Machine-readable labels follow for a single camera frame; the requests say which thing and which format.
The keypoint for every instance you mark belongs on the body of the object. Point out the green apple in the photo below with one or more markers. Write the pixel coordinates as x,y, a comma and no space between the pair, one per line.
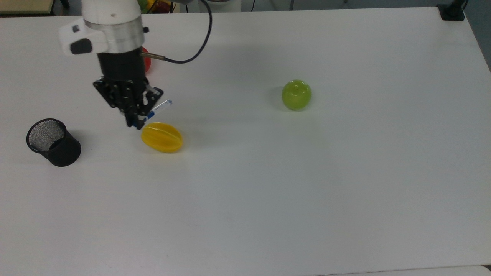
296,94

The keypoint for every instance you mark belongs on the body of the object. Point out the yellow star fruit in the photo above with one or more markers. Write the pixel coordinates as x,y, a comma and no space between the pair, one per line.
162,137

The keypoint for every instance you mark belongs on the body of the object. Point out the black table clamp mount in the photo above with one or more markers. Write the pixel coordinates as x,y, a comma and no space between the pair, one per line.
452,11

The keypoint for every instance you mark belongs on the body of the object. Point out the blue capped white marker pen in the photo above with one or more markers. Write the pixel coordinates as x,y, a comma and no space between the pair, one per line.
163,105

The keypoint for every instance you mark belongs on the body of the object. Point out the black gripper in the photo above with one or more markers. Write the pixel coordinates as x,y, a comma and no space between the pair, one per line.
122,82

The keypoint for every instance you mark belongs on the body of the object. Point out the black mesh pen cup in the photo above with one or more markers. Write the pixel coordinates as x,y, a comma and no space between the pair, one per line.
57,147

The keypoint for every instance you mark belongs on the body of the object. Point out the red apple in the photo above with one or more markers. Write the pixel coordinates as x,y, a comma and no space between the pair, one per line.
147,65

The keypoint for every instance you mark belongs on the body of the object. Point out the white adjacent table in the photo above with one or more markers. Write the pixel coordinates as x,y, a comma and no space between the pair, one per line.
414,271

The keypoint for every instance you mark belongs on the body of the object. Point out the wooden furniture piece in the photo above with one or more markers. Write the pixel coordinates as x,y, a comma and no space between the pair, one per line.
25,6

